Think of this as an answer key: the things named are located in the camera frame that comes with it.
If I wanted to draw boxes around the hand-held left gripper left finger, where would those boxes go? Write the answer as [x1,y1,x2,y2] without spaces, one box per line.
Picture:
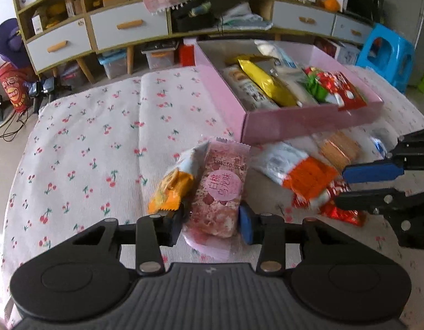
[72,210,185,276]

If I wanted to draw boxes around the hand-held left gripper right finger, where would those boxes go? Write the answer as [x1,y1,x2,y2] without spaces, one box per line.
[239,202,341,273]

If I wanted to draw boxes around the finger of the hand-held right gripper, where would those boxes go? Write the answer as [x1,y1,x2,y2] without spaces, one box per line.
[334,188,424,248]
[342,131,424,183]

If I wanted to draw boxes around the red white snack packet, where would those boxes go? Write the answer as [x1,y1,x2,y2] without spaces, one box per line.
[292,179,367,227]
[306,69,367,111]

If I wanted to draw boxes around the silvery clear snack packet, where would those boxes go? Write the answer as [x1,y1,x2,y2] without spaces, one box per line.
[368,127,398,159]

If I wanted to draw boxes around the orange white snack packet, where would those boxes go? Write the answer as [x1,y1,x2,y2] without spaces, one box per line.
[148,140,210,214]

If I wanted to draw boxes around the clear brown wafer packet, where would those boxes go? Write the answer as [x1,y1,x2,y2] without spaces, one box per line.
[313,131,362,172]

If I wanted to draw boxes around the pink round label snack packet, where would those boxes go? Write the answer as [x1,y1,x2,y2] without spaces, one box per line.
[182,138,251,262]

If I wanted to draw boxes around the white packet orange end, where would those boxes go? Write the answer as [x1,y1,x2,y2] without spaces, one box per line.
[251,141,340,208]

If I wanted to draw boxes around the pink cardboard box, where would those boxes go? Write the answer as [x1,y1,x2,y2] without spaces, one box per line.
[193,39,384,144]

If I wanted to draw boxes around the green snack packet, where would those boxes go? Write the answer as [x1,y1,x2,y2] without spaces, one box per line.
[303,72,331,104]

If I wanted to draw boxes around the white snack packet brown picture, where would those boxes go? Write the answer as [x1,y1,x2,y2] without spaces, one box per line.
[222,65,279,111]

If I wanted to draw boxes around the yellow snack packet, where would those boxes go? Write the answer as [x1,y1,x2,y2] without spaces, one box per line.
[237,58,303,108]

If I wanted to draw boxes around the white blue snack packet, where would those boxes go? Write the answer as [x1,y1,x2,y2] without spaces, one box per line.
[255,40,300,69]

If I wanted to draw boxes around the cherry print cloth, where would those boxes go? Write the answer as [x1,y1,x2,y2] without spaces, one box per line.
[4,65,424,330]

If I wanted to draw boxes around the blue plastic stool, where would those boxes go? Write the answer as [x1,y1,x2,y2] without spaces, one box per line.
[355,23,415,93]

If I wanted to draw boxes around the printed white cardboard box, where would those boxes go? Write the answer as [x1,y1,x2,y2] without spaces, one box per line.
[317,36,360,64]

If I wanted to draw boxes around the clear plastic bin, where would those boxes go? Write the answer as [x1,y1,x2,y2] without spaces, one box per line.
[98,50,128,79]
[145,50,174,69]

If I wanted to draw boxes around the red flat box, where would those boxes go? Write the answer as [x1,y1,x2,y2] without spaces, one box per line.
[179,44,196,67]

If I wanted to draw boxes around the black tripod device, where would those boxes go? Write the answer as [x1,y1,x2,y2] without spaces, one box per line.
[28,77,56,111]

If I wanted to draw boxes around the folded pale clothes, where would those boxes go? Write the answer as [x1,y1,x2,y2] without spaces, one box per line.
[222,3,272,30]

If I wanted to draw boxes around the black storage box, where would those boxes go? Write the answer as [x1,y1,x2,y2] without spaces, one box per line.
[171,0,221,33]

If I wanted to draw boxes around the red printed bucket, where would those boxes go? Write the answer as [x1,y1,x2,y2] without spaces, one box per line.
[0,62,30,111]

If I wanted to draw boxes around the wooden cabinet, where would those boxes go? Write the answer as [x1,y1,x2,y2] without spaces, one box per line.
[10,0,374,76]

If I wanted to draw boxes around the purple hat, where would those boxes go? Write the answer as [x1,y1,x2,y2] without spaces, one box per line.
[0,19,28,69]

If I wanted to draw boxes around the white drawer wooden handle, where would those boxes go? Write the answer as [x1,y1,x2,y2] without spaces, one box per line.
[90,2,169,51]
[334,15,374,43]
[272,1,336,37]
[26,17,93,73]

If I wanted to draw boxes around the black floor cables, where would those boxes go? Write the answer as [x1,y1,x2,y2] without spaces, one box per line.
[0,110,37,141]

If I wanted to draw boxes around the black cable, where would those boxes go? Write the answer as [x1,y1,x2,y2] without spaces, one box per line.
[212,0,223,35]

